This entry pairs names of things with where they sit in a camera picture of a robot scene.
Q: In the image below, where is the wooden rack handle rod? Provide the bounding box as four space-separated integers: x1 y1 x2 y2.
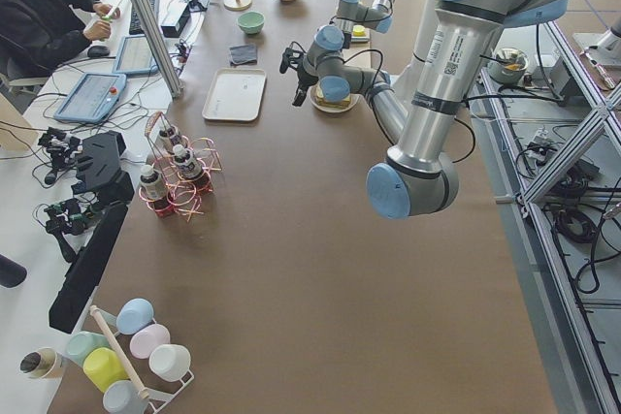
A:
89 305 148 399

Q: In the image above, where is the tea bottle upper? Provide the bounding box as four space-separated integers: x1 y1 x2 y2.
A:
157 126 183 154

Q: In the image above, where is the wooden cutting board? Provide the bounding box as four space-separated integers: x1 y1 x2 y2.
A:
343 24 371 44

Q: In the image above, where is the white cup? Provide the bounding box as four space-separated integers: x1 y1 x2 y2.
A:
148 343 191 382

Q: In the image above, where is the mint green cup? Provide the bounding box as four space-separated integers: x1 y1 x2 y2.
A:
65 331 110 368

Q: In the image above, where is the cream rabbit tray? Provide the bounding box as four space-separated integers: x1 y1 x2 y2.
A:
202 68 266 122

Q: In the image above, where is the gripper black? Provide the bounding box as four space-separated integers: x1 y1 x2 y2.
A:
292 51 318 106

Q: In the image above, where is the black bar device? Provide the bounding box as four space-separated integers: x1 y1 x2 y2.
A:
49 202 128 334

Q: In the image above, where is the pink cup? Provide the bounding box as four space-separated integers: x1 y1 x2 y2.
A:
129 323 171 360

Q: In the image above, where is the copper wire bottle rack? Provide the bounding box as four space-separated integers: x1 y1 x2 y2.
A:
138 111 222 219

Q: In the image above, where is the blue teach pendant far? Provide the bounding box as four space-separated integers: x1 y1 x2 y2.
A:
113 35 158 77

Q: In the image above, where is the tea bottle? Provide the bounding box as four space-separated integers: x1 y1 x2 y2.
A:
173 143 203 180
140 164 172 217
157 126 183 154

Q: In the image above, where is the grey blue cup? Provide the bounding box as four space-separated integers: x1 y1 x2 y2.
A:
103 380 148 414

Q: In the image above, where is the yellow cup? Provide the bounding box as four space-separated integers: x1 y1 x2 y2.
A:
82 347 129 393

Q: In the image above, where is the blue cup top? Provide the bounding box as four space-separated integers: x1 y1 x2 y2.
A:
116 298 154 335

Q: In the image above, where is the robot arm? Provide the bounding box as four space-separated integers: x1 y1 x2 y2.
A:
280 0 569 219
333 0 396 48

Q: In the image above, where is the paper cup with lid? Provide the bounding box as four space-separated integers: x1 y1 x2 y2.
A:
19 347 66 379

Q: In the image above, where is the steel pot with food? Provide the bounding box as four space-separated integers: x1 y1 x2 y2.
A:
487 48 529 85

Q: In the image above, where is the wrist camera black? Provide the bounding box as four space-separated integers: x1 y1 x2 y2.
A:
278 47 306 74

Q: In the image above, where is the aluminium frame post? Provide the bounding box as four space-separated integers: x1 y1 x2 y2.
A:
131 0 182 99

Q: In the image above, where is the green bowl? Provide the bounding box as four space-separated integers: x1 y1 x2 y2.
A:
237 12 265 35

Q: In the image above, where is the grey folded cloth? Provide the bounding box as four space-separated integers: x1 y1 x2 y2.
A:
229 44 258 66

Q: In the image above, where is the blue teach pendant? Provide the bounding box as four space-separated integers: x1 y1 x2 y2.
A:
53 73 127 123
113 35 158 77

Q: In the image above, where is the white wire cup rack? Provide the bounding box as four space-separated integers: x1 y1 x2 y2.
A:
89 307 195 413

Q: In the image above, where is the black keyboard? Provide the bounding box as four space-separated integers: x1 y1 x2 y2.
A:
128 0 160 37

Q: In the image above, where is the black computer mouse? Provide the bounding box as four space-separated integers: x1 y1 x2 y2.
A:
87 45 111 58

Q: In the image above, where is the black bracket stand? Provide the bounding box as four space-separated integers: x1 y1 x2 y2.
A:
72 131 134 206

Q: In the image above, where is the bread slice top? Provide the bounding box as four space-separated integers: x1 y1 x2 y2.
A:
313 84 352 109

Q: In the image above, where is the white round plate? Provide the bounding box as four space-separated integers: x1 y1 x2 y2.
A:
310 85 361 113

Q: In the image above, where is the tea bottle lower left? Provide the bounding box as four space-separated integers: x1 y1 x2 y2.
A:
173 143 203 180

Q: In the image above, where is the seated person black jacket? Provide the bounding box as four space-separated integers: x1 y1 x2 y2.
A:
1 0 120 78

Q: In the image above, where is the half lemon slice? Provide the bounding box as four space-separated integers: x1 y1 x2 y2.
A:
352 25 367 38

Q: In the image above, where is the blue teach pendant near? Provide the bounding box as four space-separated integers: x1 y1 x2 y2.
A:
53 73 127 123

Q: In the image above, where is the tea bottle lower right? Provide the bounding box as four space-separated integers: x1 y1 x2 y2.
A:
140 164 172 217

